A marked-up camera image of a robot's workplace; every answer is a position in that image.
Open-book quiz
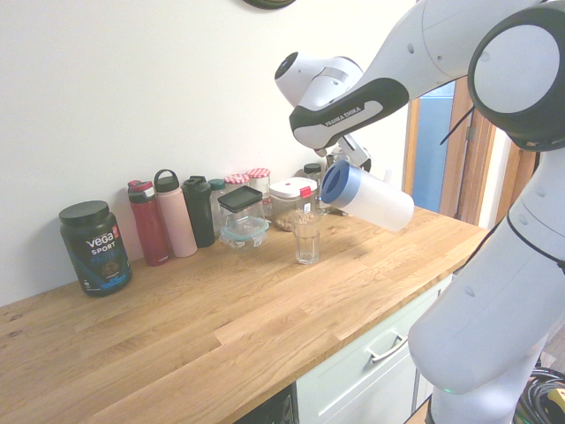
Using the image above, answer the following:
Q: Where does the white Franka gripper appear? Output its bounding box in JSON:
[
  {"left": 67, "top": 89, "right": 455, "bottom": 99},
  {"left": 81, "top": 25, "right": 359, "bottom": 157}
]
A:
[{"left": 335, "top": 133, "right": 374, "bottom": 172}]

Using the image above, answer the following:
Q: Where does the translucent pitcher with blue lid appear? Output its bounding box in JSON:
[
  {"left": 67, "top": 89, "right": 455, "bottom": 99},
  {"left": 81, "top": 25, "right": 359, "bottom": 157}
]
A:
[{"left": 320, "top": 159, "right": 416, "bottom": 232}]

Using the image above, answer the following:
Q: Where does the pink water bottle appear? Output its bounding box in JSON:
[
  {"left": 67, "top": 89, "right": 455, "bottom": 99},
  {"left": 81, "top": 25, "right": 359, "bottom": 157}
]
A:
[{"left": 153, "top": 169, "right": 199, "bottom": 258}]

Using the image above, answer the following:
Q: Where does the dark red water bottle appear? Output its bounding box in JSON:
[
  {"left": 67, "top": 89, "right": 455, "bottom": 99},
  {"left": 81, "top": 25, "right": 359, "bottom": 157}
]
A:
[{"left": 127, "top": 179, "right": 172, "bottom": 267}]

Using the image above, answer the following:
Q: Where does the container with white clip lid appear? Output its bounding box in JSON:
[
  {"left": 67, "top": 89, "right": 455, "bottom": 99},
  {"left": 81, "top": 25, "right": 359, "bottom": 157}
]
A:
[{"left": 268, "top": 178, "right": 320, "bottom": 233}]

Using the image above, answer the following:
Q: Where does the clear ribbed drinking glass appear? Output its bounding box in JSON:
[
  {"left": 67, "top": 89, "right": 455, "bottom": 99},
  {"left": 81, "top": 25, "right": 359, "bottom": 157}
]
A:
[{"left": 292, "top": 210, "right": 322, "bottom": 265}]

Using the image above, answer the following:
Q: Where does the jar with red gingham lid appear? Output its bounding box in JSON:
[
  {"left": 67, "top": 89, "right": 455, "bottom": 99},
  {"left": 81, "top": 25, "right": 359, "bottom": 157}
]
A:
[
  {"left": 245, "top": 167, "right": 274, "bottom": 222},
  {"left": 223, "top": 173, "right": 251, "bottom": 198}
]

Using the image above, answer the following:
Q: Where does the clear container with black lid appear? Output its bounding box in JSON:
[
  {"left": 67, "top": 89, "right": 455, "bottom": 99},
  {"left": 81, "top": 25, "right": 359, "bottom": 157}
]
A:
[{"left": 217, "top": 185, "right": 267, "bottom": 231}]

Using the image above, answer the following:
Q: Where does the glass container with teal lid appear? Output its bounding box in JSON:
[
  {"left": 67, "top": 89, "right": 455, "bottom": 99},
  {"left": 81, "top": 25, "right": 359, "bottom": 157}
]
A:
[{"left": 219, "top": 217, "right": 271, "bottom": 250}]

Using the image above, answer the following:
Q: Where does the clear bottle with green lid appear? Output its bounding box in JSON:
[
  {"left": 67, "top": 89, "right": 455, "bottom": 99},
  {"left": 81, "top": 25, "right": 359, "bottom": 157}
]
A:
[{"left": 207, "top": 178, "right": 228, "bottom": 235}]

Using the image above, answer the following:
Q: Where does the black shaker bottle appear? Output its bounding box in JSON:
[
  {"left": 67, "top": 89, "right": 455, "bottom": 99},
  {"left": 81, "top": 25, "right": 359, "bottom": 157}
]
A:
[{"left": 181, "top": 175, "right": 216, "bottom": 249}]

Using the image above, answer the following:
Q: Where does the pale green kitchen cabinet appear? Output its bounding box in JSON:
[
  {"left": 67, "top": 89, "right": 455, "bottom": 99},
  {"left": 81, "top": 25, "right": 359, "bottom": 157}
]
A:
[{"left": 294, "top": 273, "right": 456, "bottom": 424}]

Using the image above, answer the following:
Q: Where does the black built-in appliance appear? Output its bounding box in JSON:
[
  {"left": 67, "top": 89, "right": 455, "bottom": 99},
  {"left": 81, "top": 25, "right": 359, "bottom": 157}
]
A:
[{"left": 233, "top": 382, "right": 300, "bottom": 424}]

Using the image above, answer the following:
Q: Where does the black Vega protein tub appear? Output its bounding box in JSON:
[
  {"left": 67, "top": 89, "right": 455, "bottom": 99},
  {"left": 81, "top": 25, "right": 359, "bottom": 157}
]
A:
[{"left": 58, "top": 201, "right": 133, "bottom": 298}]

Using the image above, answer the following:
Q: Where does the yellow box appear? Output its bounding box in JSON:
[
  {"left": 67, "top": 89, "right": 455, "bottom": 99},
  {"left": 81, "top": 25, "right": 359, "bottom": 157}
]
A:
[{"left": 545, "top": 388, "right": 565, "bottom": 424}]

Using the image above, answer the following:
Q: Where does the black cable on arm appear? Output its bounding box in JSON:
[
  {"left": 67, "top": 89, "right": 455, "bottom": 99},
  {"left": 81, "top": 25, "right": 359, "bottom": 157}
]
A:
[{"left": 440, "top": 103, "right": 478, "bottom": 146}]

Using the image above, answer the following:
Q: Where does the wooden door frame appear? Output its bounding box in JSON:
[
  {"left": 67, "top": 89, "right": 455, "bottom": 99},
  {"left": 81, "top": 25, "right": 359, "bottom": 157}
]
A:
[{"left": 403, "top": 74, "right": 538, "bottom": 231}]

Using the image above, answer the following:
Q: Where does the dark round wall object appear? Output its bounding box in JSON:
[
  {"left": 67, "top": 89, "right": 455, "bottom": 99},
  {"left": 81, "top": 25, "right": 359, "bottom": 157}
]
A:
[{"left": 240, "top": 0, "right": 298, "bottom": 9}]

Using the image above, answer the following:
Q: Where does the silver drawer handle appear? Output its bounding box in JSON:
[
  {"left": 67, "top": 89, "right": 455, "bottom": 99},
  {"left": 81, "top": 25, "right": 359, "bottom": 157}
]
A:
[{"left": 365, "top": 334, "right": 410, "bottom": 363}]

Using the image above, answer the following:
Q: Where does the bundle of black cables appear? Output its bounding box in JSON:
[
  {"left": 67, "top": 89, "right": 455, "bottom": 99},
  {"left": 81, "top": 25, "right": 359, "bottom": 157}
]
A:
[{"left": 516, "top": 366, "right": 565, "bottom": 424}]

